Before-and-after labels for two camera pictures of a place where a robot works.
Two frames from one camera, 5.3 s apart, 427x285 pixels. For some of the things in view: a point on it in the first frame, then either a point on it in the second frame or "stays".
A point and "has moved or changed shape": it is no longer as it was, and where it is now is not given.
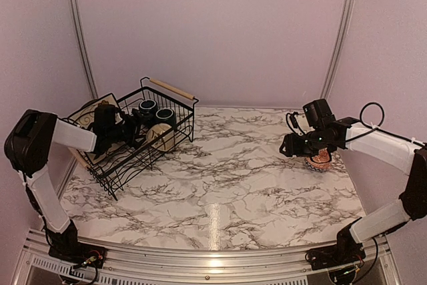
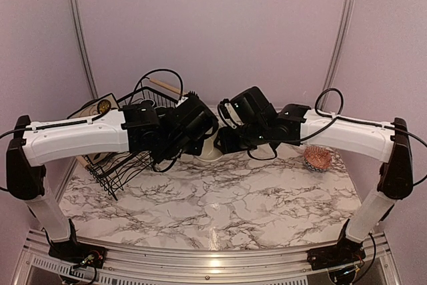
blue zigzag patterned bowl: (321, 162) stays
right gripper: (291, 147) to (227, 144)
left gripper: (135, 126) to (195, 149)
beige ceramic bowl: (161, 136) has moved or changed shape
